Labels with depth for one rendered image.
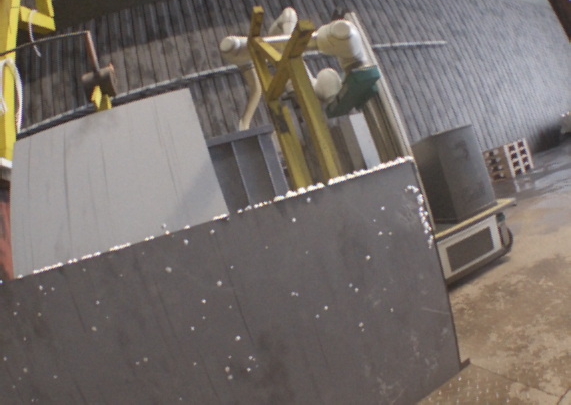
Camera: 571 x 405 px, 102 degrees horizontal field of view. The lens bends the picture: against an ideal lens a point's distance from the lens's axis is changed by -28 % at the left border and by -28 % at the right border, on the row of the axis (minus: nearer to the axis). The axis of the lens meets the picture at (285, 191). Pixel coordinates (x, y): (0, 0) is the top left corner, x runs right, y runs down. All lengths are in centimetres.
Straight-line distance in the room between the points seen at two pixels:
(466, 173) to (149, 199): 165
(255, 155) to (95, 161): 43
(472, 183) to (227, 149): 147
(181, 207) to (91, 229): 23
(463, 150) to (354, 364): 142
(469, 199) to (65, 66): 649
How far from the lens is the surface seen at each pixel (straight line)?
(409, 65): 750
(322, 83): 224
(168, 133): 88
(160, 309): 76
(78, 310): 81
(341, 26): 161
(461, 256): 182
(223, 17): 662
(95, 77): 112
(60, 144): 98
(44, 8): 283
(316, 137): 105
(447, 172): 187
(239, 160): 86
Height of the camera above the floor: 69
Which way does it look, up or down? 4 degrees up
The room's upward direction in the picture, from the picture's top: 18 degrees counter-clockwise
